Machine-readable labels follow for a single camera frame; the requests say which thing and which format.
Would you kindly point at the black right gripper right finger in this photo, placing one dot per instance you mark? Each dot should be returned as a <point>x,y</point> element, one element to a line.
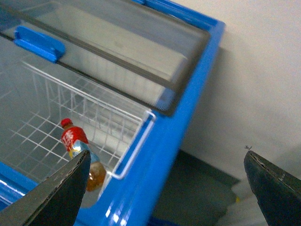
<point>278,192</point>

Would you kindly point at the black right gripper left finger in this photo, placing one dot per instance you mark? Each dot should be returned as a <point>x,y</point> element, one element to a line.
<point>54,202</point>

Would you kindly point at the red capped tea bottle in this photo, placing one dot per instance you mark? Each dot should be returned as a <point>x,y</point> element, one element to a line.
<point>75,141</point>

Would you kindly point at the sliding glass freezer lid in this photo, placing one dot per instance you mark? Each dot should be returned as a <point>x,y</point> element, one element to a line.
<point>144,53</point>

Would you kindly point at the white blue chest freezer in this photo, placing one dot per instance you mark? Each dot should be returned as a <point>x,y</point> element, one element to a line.
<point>128,201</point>

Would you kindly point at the white wire freezer basket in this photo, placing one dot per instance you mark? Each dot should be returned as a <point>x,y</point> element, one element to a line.
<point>34,98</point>

